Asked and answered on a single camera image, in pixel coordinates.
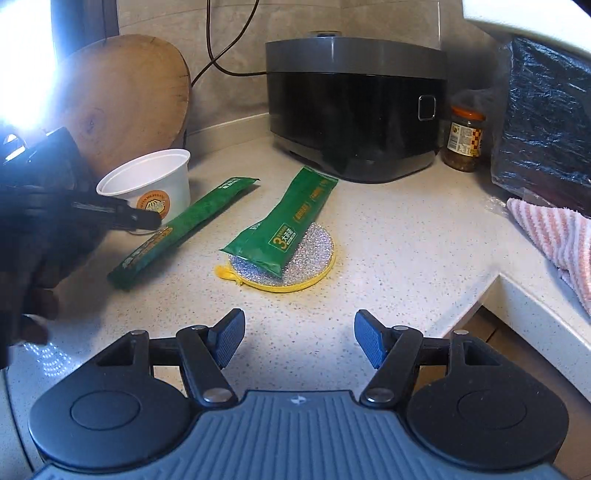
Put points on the narrow green packet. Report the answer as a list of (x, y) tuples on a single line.
[(184, 221)]

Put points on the wide green packet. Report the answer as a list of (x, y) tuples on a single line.
[(281, 221)]

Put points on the glass sauce jar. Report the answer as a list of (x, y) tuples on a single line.
[(464, 138)]

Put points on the grey black rice cooker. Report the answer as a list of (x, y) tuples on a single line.
[(351, 115)]

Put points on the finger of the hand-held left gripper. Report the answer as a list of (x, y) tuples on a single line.
[(124, 216)]

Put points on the white paper bowl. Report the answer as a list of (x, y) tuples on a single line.
[(152, 180)]

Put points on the round wooden cutting board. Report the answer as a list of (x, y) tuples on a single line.
[(124, 101)]

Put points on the black plastic bag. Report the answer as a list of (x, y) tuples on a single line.
[(540, 129)]

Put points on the silver yellow-rimmed scouring pad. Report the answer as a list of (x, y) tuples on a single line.
[(309, 258)]

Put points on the person's left hand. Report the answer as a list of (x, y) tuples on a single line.
[(46, 258)]

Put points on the pink striped towel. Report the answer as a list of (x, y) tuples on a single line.
[(554, 230)]

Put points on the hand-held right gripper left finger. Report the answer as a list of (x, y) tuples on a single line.
[(228, 337)]

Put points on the white range hood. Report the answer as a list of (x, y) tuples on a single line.
[(531, 18)]

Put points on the dark window frame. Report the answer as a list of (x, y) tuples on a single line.
[(87, 18)]

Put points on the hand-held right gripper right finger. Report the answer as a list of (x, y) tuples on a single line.
[(369, 337)]

